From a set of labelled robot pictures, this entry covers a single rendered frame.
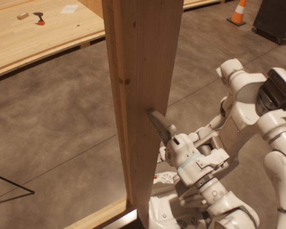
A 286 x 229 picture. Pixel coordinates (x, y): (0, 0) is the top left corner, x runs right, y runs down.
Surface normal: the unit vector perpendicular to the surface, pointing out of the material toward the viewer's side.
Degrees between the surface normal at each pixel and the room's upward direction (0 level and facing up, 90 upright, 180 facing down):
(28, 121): 0
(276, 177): 84
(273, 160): 75
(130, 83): 90
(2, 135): 0
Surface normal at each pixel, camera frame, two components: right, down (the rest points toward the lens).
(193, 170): -0.43, -0.33
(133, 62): 0.51, 0.68
